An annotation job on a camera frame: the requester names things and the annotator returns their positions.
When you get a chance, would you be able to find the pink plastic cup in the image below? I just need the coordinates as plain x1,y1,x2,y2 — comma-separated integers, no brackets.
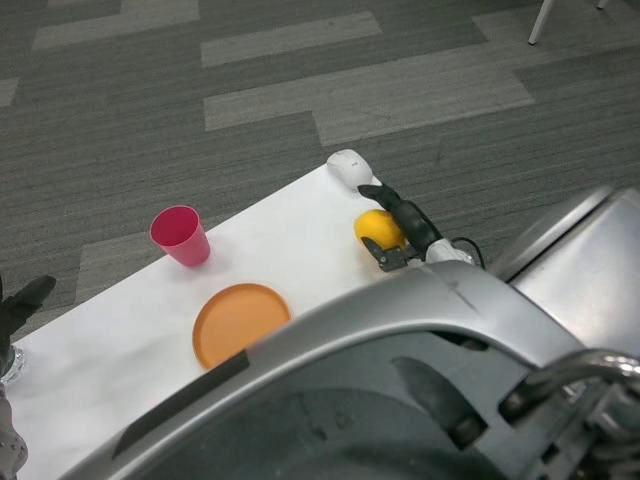
149,204,212,269

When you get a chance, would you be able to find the white computer mouse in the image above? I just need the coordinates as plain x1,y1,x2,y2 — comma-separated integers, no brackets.
325,148,377,194

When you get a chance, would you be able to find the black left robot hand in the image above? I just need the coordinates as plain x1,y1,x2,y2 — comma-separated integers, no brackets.
0,274,58,359

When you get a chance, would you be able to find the yellow lemon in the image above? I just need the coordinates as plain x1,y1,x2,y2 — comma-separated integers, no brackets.
353,209,409,254

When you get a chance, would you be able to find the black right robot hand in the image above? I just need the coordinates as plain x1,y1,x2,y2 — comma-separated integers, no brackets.
356,183,443,273

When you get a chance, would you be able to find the silver robot chest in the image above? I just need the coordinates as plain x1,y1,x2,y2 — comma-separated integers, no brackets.
58,259,640,480

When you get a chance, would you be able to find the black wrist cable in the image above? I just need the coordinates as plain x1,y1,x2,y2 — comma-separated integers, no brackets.
448,236,487,269

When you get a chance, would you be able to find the orange round plate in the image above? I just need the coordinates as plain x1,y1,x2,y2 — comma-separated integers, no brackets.
192,282,294,372

